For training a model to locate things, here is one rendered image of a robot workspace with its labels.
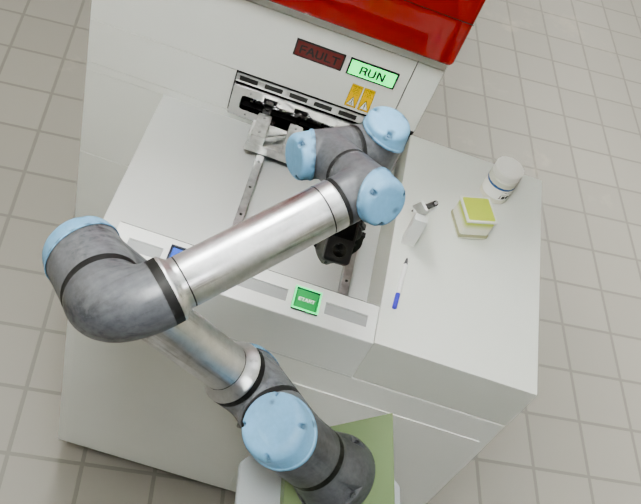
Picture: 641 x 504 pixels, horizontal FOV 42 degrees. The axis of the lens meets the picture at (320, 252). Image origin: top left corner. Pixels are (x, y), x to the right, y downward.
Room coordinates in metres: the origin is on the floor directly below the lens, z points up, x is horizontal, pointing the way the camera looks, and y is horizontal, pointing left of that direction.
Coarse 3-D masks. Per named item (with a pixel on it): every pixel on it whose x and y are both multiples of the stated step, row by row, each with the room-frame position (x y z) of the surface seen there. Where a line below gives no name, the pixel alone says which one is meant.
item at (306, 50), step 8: (296, 48) 1.55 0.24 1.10; (304, 48) 1.55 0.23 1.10; (312, 48) 1.55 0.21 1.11; (320, 48) 1.56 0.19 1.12; (304, 56) 1.55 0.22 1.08; (312, 56) 1.55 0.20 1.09; (320, 56) 1.56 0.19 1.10; (328, 56) 1.56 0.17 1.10; (336, 56) 1.56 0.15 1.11; (328, 64) 1.56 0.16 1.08; (336, 64) 1.56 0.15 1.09
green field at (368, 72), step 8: (352, 64) 1.57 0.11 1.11; (360, 64) 1.57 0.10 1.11; (352, 72) 1.57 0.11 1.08; (360, 72) 1.57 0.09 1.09; (368, 72) 1.57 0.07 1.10; (376, 72) 1.58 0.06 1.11; (384, 72) 1.58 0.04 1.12; (376, 80) 1.58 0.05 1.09; (384, 80) 1.58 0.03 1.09; (392, 80) 1.58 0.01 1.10
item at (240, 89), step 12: (240, 84) 1.53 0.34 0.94; (240, 96) 1.53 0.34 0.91; (252, 96) 1.53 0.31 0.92; (264, 96) 1.53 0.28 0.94; (276, 96) 1.54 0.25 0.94; (228, 108) 1.52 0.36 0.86; (240, 108) 1.53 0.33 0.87; (252, 108) 1.55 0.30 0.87; (288, 108) 1.54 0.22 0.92; (300, 108) 1.55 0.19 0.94; (312, 108) 1.56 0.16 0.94; (252, 120) 1.53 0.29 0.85; (276, 120) 1.54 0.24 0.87; (324, 120) 1.56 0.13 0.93; (336, 120) 1.56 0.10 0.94; (348, 120) 1.58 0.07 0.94
